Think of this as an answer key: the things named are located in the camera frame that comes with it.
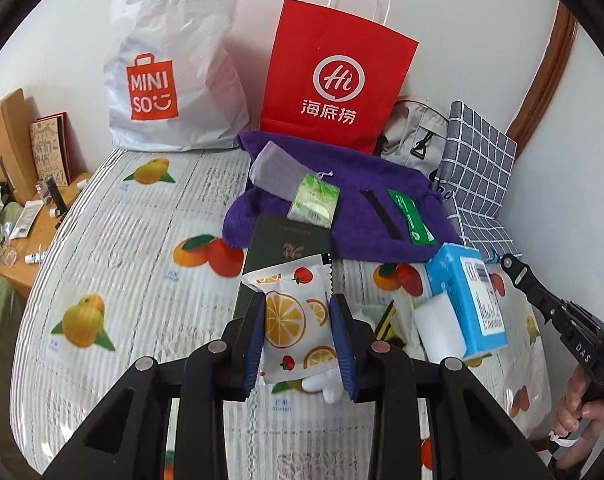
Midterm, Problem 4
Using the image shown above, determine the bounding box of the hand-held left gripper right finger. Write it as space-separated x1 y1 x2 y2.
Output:
329 294 555 480

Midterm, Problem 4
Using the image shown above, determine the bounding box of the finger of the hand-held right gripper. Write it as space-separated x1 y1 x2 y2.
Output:
500 254 572 323

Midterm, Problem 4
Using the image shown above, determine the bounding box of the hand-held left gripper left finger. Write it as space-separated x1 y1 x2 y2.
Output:
39 291 267 480

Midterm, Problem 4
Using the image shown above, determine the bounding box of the white toy figure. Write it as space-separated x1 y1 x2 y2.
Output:
301 367 343 404

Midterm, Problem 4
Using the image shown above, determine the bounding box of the orange print packet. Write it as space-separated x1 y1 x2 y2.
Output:
241 252 339 387

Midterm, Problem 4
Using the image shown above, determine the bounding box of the yellow pouch with black straps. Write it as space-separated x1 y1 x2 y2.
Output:
362 300 413 346

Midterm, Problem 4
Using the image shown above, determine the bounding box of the white sponge block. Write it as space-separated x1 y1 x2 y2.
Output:
413 294 470 361

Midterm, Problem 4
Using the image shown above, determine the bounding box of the green wipes pack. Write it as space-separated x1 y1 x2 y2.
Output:
387 189 440 247

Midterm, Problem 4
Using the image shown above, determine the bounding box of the green tissue packet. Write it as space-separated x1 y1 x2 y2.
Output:
287 172 340 225

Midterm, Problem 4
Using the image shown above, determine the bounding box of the translucent mesh pouch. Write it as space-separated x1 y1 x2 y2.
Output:
249 141 333 198

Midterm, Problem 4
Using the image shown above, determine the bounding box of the person's right hand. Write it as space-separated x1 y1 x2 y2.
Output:
554 367 604 438

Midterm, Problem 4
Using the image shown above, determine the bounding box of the blue tissue pack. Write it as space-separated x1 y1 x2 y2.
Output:
424 242 510 359

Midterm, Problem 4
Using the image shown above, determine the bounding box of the dark green box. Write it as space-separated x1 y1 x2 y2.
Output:
232 215 333 321

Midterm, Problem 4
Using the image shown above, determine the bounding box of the grey checked fabric bag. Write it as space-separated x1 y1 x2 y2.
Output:
432 101 525 263

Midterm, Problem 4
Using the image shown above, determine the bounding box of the fruit print tablecloth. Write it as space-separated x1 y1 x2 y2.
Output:
9 147 555 480

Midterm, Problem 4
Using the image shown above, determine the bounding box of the grey backpack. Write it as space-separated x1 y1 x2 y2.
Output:
379 100 453 181

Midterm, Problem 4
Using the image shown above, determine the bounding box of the wooden nightstand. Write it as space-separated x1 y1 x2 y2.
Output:
0 172 93 306

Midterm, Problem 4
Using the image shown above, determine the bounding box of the dark bottle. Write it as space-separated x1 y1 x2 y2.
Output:
42 175 68 216

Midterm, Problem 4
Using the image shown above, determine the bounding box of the flat white tube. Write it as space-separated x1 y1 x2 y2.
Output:
9 200 43 241

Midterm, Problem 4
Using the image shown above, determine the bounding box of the illustrated book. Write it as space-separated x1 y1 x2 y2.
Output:
30 112 73 186

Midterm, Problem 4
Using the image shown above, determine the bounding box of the white plastic shopping bag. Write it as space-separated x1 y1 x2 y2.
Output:
104 0 250 152

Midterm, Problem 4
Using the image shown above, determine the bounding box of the red paper bag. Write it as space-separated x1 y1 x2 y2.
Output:
259 0 419 156

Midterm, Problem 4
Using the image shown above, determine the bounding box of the wooden headboard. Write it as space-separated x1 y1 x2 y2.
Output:
0 88 40 206

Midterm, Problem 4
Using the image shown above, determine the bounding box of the wooden door frame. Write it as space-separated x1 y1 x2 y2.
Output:
499 2 577 151

